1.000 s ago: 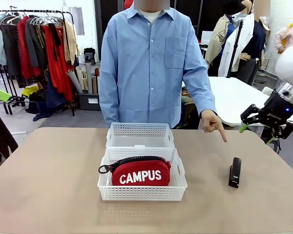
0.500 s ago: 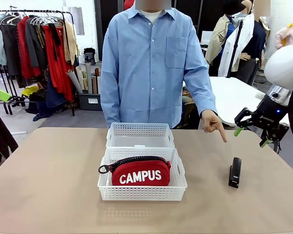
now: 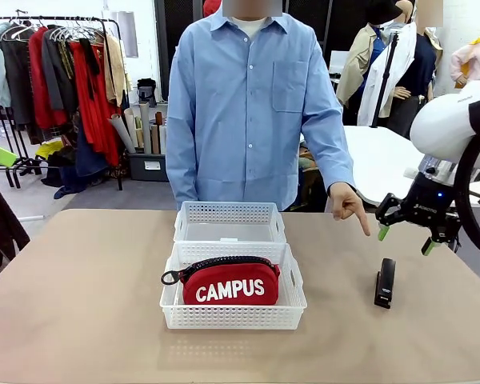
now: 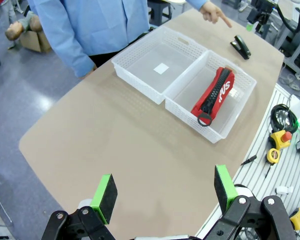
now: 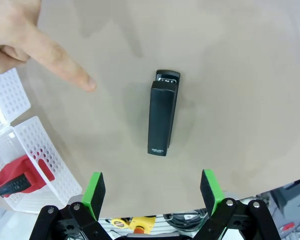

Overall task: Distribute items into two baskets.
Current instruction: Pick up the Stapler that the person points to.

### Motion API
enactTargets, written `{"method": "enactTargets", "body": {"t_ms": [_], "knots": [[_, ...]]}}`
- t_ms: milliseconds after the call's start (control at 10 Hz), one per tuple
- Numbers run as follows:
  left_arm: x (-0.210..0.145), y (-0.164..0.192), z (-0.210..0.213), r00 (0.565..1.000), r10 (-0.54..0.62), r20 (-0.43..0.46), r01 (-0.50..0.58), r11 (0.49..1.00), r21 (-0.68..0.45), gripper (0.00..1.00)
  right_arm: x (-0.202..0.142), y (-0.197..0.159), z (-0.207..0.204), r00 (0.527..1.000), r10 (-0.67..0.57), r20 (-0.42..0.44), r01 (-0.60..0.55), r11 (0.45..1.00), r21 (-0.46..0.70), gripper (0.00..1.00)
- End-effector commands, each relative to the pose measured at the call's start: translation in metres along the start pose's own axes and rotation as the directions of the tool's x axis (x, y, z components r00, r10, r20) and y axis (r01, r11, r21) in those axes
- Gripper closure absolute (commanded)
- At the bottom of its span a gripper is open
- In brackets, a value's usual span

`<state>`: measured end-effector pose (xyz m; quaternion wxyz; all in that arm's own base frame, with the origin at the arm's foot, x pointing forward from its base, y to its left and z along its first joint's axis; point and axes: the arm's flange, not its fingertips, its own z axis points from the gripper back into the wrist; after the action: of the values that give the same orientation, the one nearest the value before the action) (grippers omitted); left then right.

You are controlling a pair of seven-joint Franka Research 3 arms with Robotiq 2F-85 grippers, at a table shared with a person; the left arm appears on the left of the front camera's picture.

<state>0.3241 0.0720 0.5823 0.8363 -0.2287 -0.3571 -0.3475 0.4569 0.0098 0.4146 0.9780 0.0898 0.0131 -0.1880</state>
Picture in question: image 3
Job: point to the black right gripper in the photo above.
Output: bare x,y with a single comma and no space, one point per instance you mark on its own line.
428,206

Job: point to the red campus zipper pouch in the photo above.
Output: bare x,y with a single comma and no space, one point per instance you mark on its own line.
232,286

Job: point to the person's right forearm blue sleeve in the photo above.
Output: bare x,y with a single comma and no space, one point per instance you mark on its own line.
182,168

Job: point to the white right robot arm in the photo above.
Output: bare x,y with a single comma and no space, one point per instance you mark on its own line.
444,120

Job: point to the person's left forearm blue sleeve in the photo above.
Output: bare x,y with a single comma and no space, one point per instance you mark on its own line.
332,160

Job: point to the person's left hand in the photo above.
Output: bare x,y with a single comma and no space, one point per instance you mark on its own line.
346,202

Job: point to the black stapler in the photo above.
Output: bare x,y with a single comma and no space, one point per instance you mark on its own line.
385,286

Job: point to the white table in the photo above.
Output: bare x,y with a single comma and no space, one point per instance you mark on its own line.
380,160

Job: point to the black tripod pole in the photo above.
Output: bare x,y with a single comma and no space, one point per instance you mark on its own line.
386,80

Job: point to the white coat mannequin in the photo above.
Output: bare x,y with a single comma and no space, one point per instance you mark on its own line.
400,68

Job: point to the navy dress mannequin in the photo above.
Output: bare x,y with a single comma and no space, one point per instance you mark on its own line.
422,68

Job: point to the beige trench coat mannequin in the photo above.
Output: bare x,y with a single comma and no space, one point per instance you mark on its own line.
360,64

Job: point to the pink sweater mannequin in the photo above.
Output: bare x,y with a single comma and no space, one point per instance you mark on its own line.
470,60

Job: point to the white perforated plastic basket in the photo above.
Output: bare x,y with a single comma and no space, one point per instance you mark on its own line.
230,220
232,318

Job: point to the person in blue shirt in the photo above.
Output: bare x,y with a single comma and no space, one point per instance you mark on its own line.
244,120

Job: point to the white undershirt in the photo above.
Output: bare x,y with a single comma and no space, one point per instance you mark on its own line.
249,25

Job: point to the grey storage bin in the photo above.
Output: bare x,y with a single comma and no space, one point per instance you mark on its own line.
148,166

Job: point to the grey paper roll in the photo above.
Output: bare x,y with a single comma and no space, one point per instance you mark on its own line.
124,134

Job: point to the dark blue garment pile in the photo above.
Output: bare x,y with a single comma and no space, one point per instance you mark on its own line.
86,168

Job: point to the long red dress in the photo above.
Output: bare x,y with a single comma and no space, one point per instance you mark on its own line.
98,120

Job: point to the beige shirt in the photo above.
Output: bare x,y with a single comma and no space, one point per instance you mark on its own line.
116,72

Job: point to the grey jacket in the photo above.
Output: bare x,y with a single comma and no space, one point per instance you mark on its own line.
58,76

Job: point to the red jacket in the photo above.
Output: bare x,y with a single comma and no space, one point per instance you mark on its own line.
40,88

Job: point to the black clothes rack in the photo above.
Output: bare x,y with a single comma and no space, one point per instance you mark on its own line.
12,160

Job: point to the black draped cloth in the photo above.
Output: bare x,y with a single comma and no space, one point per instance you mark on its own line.
2,224

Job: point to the pale green box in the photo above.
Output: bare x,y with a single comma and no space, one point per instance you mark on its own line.
2,155

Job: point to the dark grey coat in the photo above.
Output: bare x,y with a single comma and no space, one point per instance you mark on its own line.
18,80

